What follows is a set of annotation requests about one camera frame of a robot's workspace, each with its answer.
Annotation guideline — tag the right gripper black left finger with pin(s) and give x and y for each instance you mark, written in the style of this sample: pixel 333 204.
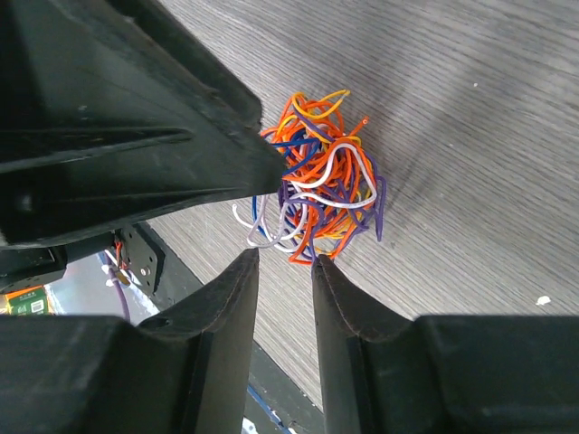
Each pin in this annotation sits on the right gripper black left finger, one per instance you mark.
pixel 184 370

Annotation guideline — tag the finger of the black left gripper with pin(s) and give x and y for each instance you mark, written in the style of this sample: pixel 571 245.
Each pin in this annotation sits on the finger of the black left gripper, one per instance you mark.
pixel 113 113

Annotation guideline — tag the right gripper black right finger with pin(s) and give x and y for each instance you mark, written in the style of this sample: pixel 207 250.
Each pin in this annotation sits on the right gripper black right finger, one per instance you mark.
pixel 383 373

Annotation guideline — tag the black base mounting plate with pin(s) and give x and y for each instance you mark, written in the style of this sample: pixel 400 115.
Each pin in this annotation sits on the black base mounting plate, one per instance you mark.
pixel 181 280

